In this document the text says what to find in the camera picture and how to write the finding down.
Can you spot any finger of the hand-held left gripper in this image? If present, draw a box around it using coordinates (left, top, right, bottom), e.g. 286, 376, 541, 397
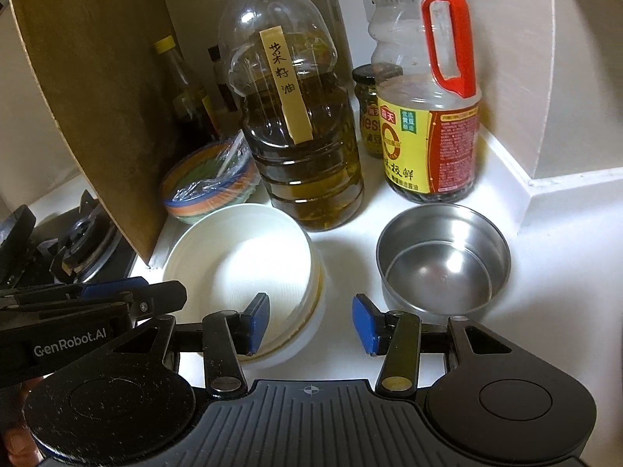
0, 276, 150, 310
0, 280, 188, 325

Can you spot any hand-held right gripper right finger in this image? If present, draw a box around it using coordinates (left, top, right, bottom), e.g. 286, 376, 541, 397
351, 293, 512, 398

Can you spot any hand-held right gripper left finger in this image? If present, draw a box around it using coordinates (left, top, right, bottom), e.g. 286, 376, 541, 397
114, 293, 271, 398

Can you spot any cream ribbed plastic bowl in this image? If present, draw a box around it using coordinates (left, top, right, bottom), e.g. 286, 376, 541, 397
162, 203, 316, 357

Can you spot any small steel bowl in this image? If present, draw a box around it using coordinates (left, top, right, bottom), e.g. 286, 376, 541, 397
375, 204, 512, 315

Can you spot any person's left hand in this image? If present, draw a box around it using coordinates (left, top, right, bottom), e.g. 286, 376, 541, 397
0, 377, 47, 467

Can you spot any black gas stove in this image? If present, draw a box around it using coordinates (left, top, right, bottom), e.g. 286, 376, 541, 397
0, 189, 138, 289

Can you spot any colourful striped wrapped bowl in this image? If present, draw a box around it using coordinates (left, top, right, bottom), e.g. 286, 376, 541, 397
162, 138, 260, 225

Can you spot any clear cooking oil bottle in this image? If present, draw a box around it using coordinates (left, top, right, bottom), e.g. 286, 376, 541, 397
218, 0, 366, 233

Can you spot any wooden cutting board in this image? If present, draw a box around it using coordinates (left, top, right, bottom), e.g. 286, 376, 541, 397
4, 0, 198, 269

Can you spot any black-lidded glass jar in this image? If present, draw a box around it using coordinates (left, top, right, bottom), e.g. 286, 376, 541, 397
351, 63, 386, 159

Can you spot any yellow-capped dark bottle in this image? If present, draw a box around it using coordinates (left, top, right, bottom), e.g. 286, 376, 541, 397
153, 35, 221, 143

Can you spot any dark sauce bottle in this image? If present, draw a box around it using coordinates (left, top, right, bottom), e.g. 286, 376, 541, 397
206, 45, 240, 114

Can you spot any red-handled soy sauce bottle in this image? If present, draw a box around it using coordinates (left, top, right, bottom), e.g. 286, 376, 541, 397
366, 0, 484, 205

